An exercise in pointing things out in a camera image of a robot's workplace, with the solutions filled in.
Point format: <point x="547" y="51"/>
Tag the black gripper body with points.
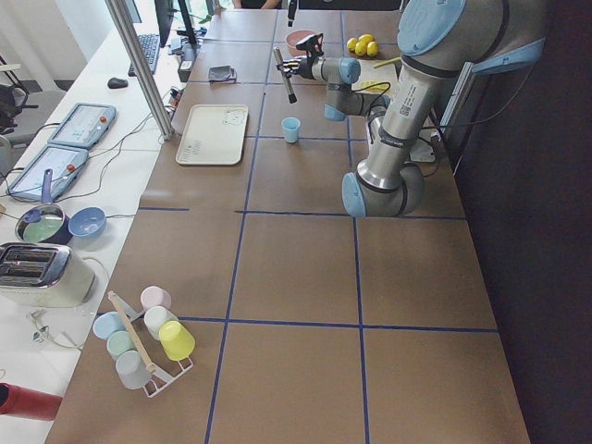
<point x="304" y="67"/>

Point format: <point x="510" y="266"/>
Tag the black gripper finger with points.
<point x="287" y="70"/>
<point x="291" y="63"/>
<point x="292" y="9"/>

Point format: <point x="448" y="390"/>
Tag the steel muddler with black tip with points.
<point x="285" y="78"/>

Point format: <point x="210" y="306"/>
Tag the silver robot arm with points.
<point x="435" y="38"/>

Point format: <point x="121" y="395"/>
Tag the pink bowl of ice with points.
<point x="294" y="37"/>

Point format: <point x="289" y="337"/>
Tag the light blue plastic cup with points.
<point x="291" y="129"/>

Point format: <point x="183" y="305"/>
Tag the pink cup on rack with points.
<point x="153" y="296"/>

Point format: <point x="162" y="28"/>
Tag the white cup on rack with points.
<point x="155" y="317"/>

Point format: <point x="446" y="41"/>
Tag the yellow cup on rack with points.
<point x="176" y="340"/>

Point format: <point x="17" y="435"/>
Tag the blue cup on rack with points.
<point x="107" y="324"/>

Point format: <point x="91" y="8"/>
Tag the green cup on rack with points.
<point x="118" y="343"/>

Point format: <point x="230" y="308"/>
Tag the grey cup on rack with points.
<point x="131" y="370"/>

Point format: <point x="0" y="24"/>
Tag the whole lemon bottom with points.
<point x="351" y="44"/>

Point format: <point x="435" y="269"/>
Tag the whole lemon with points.
<point x="351" y="44"/>
<point x="372" y="49"/>
<point x="360" y="49"/>
<point x="366" y="38"/>

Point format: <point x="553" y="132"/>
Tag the whole lemon middle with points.
<point x="360" y="49"/>

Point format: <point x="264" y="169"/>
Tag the grey folded cloth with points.
<point x="222" y="74"/>

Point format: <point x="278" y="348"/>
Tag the whole lemon top left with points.
<point x="366" y="38"/>

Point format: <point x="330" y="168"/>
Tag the whole lemon top right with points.
<point x="372" y="49"/>

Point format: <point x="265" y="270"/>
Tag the bamboo cutting board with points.
<point x="385" y="79"/>

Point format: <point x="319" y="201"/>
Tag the yellow plastic knife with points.
<point x="384" y="63"/>

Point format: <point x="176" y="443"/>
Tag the cream bear serving tray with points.
<point x="213" y="136"/>

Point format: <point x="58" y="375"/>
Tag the black keyboard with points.
<point x="150" y="45"/>

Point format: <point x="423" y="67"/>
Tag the black computer mouse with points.
<point x="117" y="83"/>

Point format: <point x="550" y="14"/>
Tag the far teach pendant tablet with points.
<point x="84" y="126"/>

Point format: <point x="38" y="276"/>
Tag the teach pendant tablet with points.
<point x="66" y="163"/>
<point x="84" y="126"/>

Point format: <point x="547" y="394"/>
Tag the near teach pendant tablet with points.
<point x="66" y="163"/>

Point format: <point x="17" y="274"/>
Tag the blue bowl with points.
<point x="87" y="222"/>

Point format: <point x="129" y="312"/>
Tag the dark blue saucepan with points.
<point x="46" y="222"/>

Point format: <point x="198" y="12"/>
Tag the cream toaster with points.
<point x="44" y="275"/>

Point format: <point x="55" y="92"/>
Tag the red bottle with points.
<point x="28" y="403"/>

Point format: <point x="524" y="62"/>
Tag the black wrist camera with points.
<point x="311" y="45"/>

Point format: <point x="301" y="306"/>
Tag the aluminium frame post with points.
<point x="123" y="23"/>

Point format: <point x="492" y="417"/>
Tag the white wire cup rack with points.
<point x="161" y="378"/>

